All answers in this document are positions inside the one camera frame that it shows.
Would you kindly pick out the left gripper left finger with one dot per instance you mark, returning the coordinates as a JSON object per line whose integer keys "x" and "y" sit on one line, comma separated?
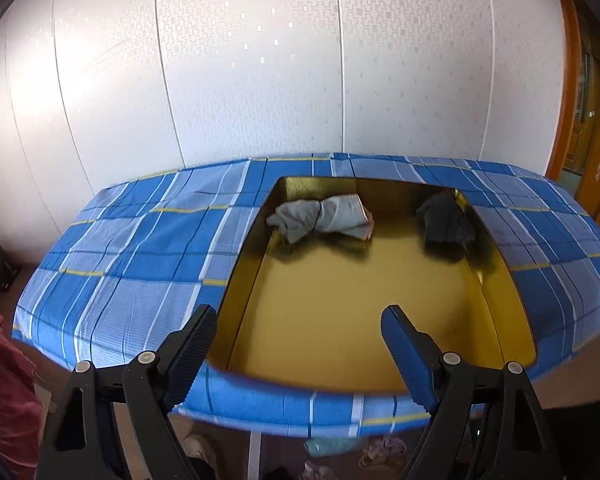
{"x": 83, "y": 440}

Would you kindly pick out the teal fluffy sock bundle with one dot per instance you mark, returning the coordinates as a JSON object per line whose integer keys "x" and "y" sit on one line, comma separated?
{"x": 325, "y": 447}

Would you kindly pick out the red cloth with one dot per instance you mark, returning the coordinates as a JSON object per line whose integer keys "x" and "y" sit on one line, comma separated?
{"x": 20, "y": 410}

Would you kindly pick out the wooden door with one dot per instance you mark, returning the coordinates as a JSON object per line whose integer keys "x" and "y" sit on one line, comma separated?
{"x": 575, "y": 159}

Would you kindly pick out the blue plaid tablecloth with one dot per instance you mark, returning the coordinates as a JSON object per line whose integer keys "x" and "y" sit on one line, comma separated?
{"x": 139, "y": 259}

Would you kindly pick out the yellow cream cloth bundle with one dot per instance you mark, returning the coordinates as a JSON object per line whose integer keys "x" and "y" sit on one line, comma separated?
{"x": 383, "y": 453}

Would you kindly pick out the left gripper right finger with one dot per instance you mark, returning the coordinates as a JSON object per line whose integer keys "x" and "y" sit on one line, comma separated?
{"x": 484, "y": 423}

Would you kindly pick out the grey sock bundle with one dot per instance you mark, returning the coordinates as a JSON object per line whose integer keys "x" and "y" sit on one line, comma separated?
{"x": 340, "y": 214}

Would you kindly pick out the black sock bundle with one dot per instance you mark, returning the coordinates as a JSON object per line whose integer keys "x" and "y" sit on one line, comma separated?
{"x": 444, "y": 224}

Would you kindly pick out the dark tin box gold interior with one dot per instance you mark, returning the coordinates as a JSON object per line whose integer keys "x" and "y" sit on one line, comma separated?
{"x": 307, "y": 315}

